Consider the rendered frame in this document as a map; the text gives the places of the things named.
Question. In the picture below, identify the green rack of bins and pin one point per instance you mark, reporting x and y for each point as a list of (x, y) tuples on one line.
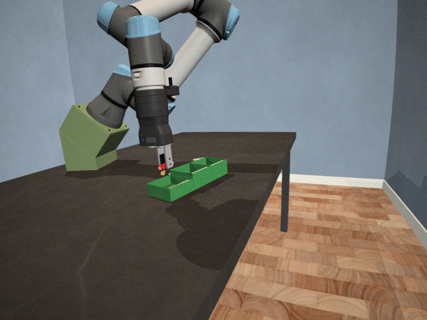
[(187, 178)]

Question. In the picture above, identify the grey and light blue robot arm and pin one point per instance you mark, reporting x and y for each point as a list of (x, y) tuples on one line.
[(137, 27)]

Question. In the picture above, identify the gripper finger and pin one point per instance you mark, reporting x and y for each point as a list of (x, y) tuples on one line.
[(167, 156), (160, 152)]

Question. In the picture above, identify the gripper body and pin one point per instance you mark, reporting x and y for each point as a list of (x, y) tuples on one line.
[(151, 105)]

